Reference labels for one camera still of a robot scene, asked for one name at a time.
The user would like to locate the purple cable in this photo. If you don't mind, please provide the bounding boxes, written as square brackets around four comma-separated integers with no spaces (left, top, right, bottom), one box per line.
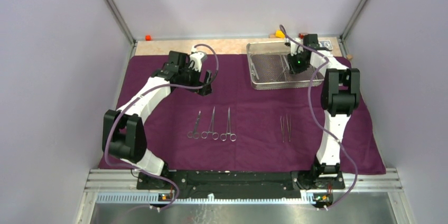
[278,24,358,211]
[104,43,220,212]

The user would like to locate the steel curved tweezers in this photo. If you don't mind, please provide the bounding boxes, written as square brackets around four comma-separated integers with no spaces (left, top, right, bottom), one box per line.
[280,116,285,143]

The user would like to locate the steel forceps clamp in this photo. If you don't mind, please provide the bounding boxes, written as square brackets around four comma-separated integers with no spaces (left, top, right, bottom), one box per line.
[201,107,219,141]

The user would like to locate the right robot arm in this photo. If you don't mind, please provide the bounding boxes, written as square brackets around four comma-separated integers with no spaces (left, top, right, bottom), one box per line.
[285,34,360,188]

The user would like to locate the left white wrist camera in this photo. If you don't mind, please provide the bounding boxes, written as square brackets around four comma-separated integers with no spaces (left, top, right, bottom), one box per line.
[188,46,208,72]

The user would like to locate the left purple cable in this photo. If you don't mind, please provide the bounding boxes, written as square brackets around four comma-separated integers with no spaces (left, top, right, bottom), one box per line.
[104,43,220,212]

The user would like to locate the metal mesh instrument tray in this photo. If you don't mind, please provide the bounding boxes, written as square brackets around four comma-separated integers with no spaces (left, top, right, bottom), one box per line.
[246,41,315,90]

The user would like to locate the steel hemostat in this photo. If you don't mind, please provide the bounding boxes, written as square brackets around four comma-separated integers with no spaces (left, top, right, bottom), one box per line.
[219,107,237,142]

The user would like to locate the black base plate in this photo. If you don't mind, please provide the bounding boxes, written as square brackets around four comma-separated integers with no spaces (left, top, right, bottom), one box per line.
[136,170,346,199]

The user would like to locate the yellow small block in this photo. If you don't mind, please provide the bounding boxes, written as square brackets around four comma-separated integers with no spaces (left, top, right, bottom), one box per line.
[274,30,285,39]

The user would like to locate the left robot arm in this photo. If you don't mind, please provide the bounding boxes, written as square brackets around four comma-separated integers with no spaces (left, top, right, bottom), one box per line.
[102,48,216,189]

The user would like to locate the steel needle holder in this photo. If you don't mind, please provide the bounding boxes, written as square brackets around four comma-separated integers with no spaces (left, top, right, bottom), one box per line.
[286,114,292,142]

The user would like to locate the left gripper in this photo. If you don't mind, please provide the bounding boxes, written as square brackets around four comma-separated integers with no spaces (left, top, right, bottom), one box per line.
[178,62,212,96]

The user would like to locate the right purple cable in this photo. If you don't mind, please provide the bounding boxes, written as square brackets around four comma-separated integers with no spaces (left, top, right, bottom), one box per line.
[278,24,358,211]

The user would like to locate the blue playing card deck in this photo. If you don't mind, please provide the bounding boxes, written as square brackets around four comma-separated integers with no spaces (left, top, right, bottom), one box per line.
[319,40,333,51]

